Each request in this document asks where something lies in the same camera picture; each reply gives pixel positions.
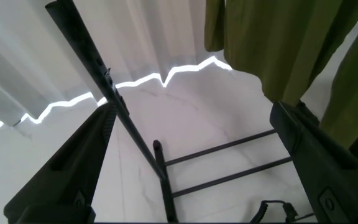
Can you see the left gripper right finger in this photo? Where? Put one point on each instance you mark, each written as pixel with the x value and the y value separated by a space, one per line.
pixel 331 177

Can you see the white curtain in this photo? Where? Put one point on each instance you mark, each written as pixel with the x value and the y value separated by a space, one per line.
pixel 42 62

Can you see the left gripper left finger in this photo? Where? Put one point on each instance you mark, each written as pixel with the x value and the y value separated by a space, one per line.
pixel 61 180

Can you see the green printed shirt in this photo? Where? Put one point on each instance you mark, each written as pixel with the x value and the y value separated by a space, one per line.
pixel 275 40

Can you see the black clothes rack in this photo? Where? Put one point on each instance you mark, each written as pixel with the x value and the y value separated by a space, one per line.
pixel 82 46

